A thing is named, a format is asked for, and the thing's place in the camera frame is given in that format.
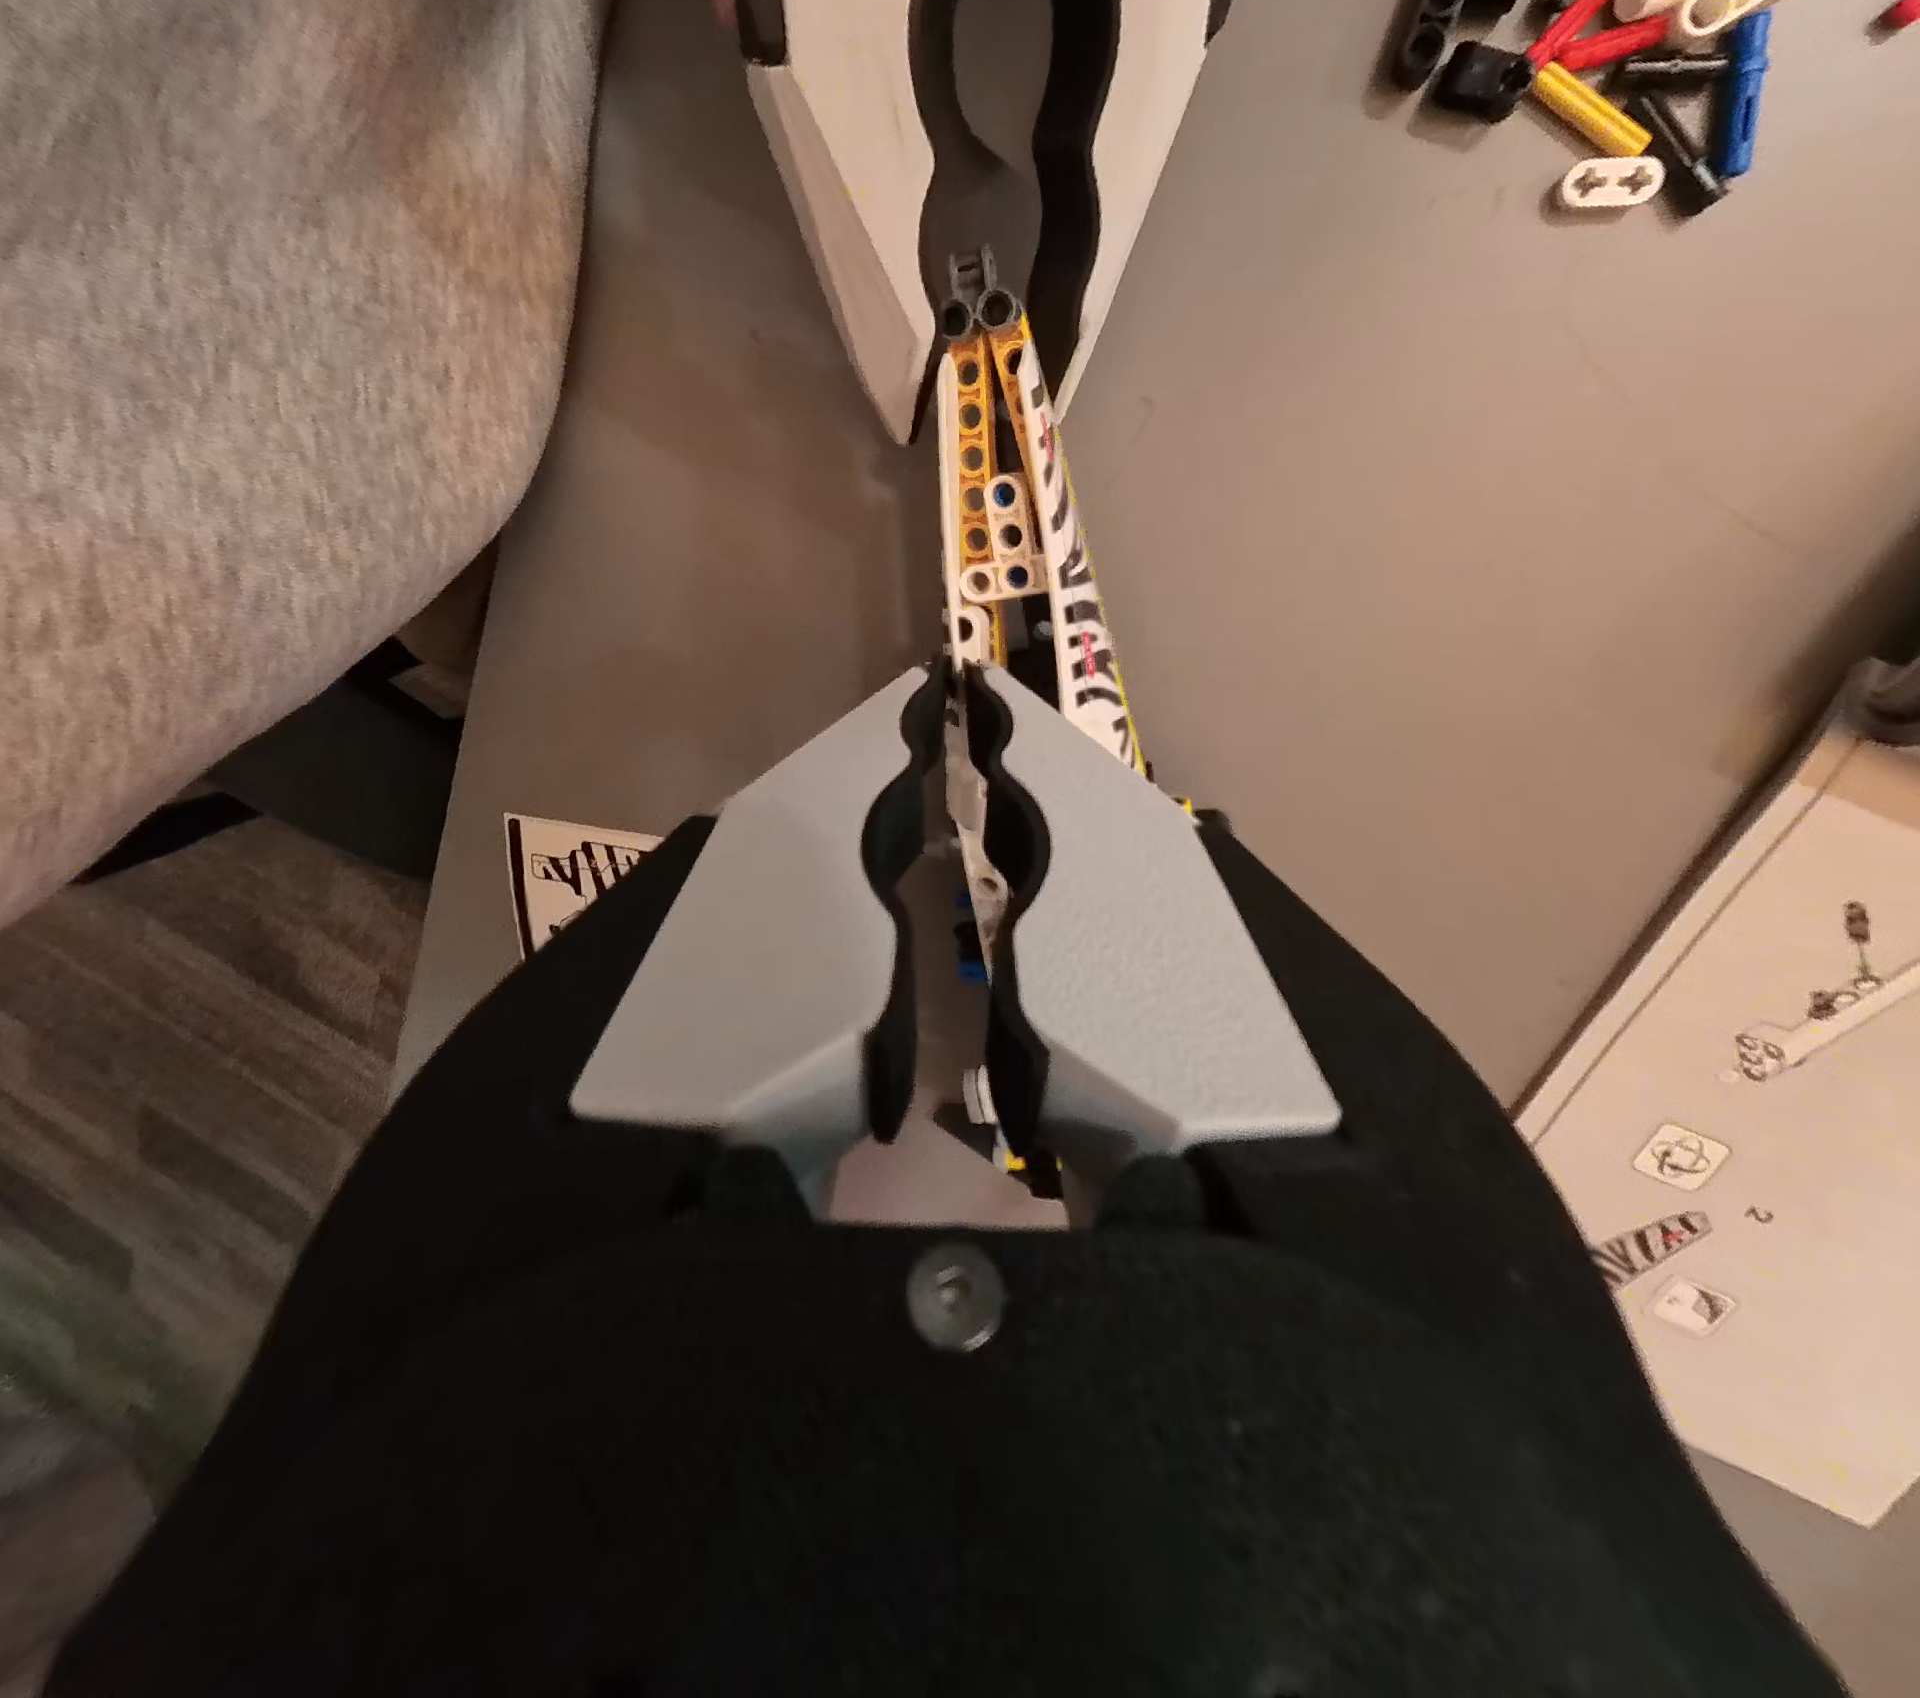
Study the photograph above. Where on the person's grey fleece clothing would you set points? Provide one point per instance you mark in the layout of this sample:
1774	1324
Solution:
255	229

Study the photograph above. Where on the zebra striped lego boom assembly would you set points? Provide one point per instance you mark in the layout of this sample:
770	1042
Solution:
982	483

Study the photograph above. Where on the zebra striped sticker sheet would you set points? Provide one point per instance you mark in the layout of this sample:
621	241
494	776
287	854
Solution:
563	872

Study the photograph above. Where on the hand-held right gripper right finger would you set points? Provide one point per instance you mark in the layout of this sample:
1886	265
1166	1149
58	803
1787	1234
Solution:
1154	963

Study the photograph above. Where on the lego instruction booklet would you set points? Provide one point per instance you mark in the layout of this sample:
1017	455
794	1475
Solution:
1771	1202

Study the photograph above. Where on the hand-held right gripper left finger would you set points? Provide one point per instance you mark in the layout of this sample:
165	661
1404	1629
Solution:
735	963

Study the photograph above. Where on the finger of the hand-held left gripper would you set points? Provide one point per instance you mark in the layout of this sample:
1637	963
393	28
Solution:
1154	2
841	78

